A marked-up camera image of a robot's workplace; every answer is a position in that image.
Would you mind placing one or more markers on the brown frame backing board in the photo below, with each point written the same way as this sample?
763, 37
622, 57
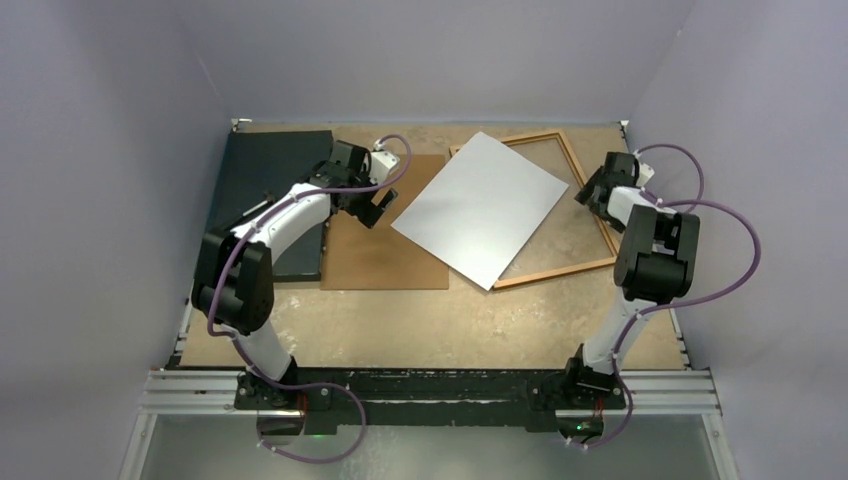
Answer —
380, 258

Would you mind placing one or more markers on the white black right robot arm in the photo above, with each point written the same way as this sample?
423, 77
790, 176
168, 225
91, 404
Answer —
655, 265

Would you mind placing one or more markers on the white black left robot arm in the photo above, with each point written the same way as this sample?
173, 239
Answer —
233, 284

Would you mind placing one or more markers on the plant window photo print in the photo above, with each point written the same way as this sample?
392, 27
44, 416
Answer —
480, 209

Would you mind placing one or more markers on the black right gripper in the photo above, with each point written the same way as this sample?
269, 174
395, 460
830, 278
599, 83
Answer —
588, 190

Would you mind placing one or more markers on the light wooden picture frame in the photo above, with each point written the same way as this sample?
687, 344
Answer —
570, 244

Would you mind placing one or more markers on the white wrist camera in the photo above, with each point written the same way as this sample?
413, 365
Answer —
382, 165
645, 173

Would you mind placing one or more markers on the aluminium rail base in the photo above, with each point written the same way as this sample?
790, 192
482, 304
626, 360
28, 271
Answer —
426, 423

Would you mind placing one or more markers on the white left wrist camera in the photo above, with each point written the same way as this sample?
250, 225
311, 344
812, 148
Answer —
382, 165

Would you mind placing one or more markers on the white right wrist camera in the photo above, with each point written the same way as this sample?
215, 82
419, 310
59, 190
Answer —
645, 173

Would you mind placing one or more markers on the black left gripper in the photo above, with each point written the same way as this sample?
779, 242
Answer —
367, 212

